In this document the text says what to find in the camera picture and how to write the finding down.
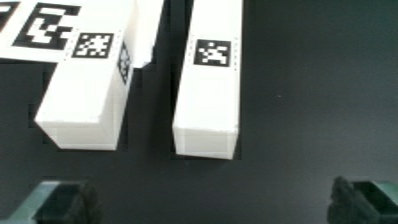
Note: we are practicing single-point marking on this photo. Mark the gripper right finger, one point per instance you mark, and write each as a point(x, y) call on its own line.
point(362, 202)

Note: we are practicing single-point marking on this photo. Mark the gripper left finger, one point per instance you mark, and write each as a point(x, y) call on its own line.
point(60, 203)

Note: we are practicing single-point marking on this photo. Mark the white desk leg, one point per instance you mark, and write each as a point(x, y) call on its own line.
point(206, 114)
point(83, 103)

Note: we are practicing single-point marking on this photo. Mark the fiducial marker base sheet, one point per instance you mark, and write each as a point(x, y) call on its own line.
point(57, 30)

